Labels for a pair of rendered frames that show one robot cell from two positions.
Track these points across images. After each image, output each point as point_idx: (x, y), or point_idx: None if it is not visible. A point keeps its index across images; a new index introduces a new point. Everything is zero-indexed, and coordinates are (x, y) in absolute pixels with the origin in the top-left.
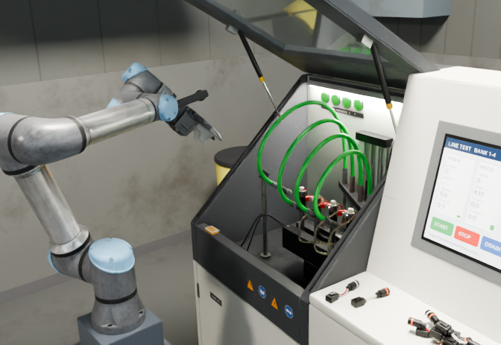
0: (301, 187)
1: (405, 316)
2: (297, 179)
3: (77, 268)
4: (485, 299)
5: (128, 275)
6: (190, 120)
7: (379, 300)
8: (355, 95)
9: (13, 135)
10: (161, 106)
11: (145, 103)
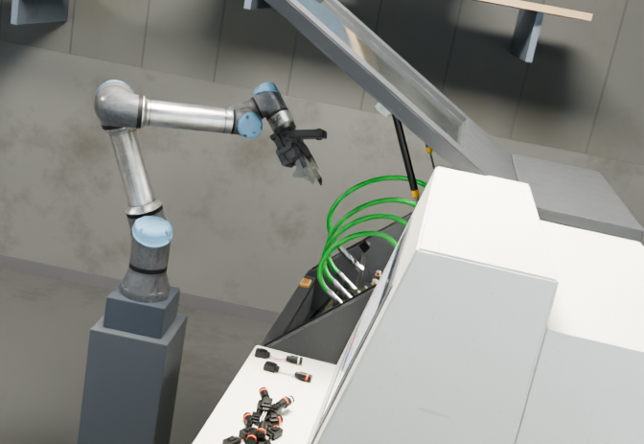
0: (378, 270)
1: (283, 396)
2: (327, 242)
3: (131, 231)
4: (323, 408)
5: (150, 251)
6: (293, 152)
7: (292, 380)
8: None
9: (97, 95)
10: (240, 120)
11: (226, 112)
